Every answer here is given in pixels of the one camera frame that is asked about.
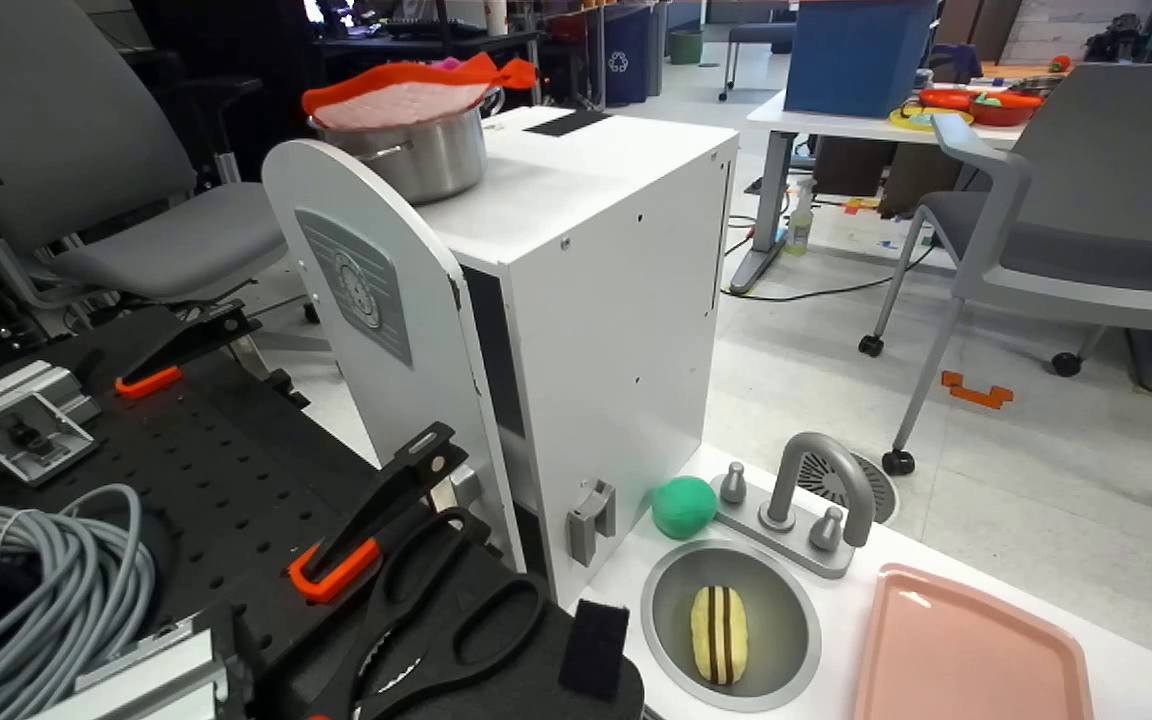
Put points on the white toy cupboard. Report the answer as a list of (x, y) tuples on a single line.
[(603, 292)]

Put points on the grey cupboard door latch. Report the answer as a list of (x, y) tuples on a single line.
[(590, 523)]

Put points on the white arched cupboard door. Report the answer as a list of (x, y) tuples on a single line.
[(376, 381)]

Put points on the steel pot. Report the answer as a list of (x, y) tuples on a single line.
[(432, 156)]

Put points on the small black block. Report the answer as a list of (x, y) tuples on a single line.
[(593, 650)]

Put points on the green ball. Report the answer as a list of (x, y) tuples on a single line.
[(681, 508)]

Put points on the clear spray bottle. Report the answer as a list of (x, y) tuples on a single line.
[(803, 217)]

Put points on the grey toy faucet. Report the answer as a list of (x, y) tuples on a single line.
[(825, 465)]

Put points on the white table grey legs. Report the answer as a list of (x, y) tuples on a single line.
[(776, 162)]

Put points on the yellow striped macaron toy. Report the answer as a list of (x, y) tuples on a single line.
[(718, 636)]

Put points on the blue recycling bin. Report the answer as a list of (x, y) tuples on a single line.
[(631, 54)]

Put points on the black scissors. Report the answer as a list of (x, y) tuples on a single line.
[(397, 626)]

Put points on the grey round sink bowl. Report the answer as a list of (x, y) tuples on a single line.
[(776, 642)]

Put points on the orange plastic floor piece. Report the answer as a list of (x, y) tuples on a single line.
[(979, 394)]

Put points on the blue box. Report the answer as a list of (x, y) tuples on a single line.
[(856, 54)]

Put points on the orange item on table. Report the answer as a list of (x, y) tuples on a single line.
[(982, 102)]

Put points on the pink plastic tray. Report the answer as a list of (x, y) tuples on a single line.
[(962, 661)]

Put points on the grey office chair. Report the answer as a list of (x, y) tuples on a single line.
[(98, 162)]

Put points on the grey chair with castors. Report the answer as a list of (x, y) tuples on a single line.
[(1109, 200)]

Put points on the square marker tag plate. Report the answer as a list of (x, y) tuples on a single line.
[(25, 439)]

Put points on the silver metal bracket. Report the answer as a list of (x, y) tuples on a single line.
[(151, 675)]

